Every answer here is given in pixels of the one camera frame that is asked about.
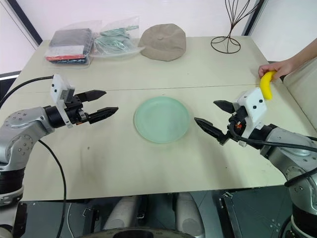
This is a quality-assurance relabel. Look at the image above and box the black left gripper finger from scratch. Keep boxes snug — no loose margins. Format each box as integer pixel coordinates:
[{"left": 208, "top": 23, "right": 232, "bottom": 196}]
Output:
[
  {"left": 78, "top": 90, "right": 107, "bottom": 103},
  {"left": 87, "top": 107, "right": 119, "bottom": 125}
]

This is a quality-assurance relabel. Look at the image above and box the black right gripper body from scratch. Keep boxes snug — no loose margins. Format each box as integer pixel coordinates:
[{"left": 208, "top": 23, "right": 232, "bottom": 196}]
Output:
[{"left": 225, "top": 102, "right": 249, "bottom": 143}]

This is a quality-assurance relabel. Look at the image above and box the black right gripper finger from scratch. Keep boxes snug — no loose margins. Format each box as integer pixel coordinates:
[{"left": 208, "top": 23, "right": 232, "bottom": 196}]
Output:
[
  {"left": 194, "top": 117, "right": 230, "bottom": 146},
  {"left": 213, "top": 100, "right": 235, "bottom": 115}
]

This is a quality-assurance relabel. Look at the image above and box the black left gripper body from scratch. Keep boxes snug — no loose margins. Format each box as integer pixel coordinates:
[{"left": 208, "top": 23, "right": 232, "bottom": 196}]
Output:
[{"left": 64, "top": 93, "right": 90, "bottom": 126}]

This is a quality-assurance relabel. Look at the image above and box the yellow banana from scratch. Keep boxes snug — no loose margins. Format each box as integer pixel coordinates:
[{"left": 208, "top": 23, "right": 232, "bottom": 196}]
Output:
[{"left": 260, "top": 70, "right": 277, "bottom": 101}]

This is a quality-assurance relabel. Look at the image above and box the pale green round plate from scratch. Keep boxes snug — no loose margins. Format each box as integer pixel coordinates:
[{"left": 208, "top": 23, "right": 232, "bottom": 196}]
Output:
[{"left": 134, "top": 96, "right": 191, "bottom": 144}]

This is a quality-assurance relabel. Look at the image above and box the person's bare hand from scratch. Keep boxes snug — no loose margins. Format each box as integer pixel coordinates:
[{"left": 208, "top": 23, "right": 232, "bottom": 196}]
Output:
[{"left": 258, "top": 60, "right": 296, "bottom": 81}]

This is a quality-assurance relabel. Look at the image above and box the plastic bag of green items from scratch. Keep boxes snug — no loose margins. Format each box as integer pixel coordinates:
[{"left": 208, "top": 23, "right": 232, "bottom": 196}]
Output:
[{"left": 91, "top": 16, "right": 145, "bottom": 60}]

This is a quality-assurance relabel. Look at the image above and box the plastic bag of dark clothes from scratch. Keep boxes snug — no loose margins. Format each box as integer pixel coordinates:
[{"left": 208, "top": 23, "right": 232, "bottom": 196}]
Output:
[{"left": 45, "top": 19, "right": 104, "bottom": 66}]

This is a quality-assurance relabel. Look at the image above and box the grey rounded robot leg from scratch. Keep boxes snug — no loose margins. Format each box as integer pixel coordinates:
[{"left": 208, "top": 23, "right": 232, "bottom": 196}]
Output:
[
  {"left": 175, "top": 192, "right": 205, "bottom": 238},
  {"left": 102, "top": 195, "right": 147, "bottom": 232}
]

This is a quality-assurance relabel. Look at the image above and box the beige flat cap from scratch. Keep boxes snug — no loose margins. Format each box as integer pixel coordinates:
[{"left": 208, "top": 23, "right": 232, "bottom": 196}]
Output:
[{"left": 138, "top": 23, "right": 187, "bottom": 61}]

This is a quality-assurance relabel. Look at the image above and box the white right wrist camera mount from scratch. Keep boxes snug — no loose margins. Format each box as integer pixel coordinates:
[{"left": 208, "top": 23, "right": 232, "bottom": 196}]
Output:
[{"left": 236, "top": 87, "right": 268, "bottom": 148}]

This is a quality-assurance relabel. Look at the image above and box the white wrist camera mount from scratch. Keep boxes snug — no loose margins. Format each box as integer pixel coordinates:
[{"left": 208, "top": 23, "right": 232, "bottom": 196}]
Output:
[
  {"left": 51, "top": 73, "right": 76, "bottom": 129},
  {"left": 236, "top": 87, "right": 268, "bottom": 148}
]

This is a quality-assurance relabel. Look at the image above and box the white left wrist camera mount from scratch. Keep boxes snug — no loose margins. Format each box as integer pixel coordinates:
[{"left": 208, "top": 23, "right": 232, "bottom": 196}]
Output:
[{"left": 51, "top": 73, "right": 76, "bottom": 129}]

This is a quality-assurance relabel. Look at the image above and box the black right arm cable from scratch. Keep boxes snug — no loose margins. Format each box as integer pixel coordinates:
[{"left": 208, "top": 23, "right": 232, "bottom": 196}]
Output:
[{"left": 228, "top": 122, "right": 317, "bottom": 188}]

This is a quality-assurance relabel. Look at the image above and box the brown wire stand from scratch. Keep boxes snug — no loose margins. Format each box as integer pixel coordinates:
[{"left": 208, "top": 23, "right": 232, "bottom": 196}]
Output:
[{"left": 211, "top": 0, "right": 261, "bottom": 54}]

